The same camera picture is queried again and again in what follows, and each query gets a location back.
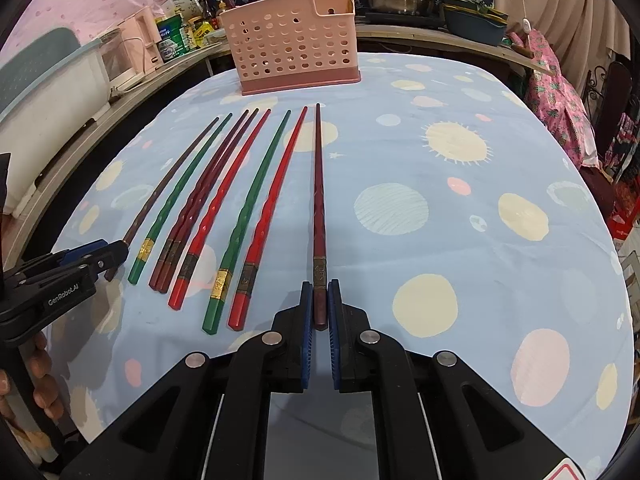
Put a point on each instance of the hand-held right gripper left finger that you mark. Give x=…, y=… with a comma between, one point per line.
x=306, y=340

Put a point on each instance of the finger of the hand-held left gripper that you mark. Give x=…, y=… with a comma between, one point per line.
x=107, y=260
x=87, y=251

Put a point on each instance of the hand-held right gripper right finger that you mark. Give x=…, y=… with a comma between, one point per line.
x=334, y=345

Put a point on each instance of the green chopstick gold band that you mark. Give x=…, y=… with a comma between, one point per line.
x=214, y=310
x=144, y=252

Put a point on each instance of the maroon chopstick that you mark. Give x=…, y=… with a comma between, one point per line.
x=165, y=280
x=155, y=277
x=319, y=210

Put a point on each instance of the red chopstick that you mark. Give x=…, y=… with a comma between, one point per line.
x=179, y=290
x=240, y=310

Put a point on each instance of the dark brown chopstick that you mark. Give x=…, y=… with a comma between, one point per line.
x=165, y=185

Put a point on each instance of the pink perforated utensil basket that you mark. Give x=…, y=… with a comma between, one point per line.
x=290, y=40

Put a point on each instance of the person's left hand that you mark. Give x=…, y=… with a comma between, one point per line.
x=45, y=375

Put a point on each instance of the blue planet print tablecloth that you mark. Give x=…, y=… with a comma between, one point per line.
x=450, y=240

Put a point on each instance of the white and blue storage bin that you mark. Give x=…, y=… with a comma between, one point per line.
x=50, y=90

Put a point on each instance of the pink electric kettle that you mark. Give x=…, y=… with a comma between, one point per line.
x=137, y=35

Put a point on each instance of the green label can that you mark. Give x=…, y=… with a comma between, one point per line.
x=172, y=40

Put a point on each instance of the yellow seasoning packet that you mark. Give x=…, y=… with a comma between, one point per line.
x=204, y=35

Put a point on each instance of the white carton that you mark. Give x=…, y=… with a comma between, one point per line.
x=180, y=6

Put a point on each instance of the dark sauce bottle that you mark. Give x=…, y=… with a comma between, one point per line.
x=205, y=7

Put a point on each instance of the black induction cooktop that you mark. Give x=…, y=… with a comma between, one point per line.
x=400, y=20

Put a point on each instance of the pink floral cloth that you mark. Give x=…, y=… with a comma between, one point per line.
x=560, y=95

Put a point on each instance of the dark blue bowl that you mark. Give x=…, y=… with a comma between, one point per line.
x=472, y=30

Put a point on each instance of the beige curtain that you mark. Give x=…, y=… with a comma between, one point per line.
x=550, y=5

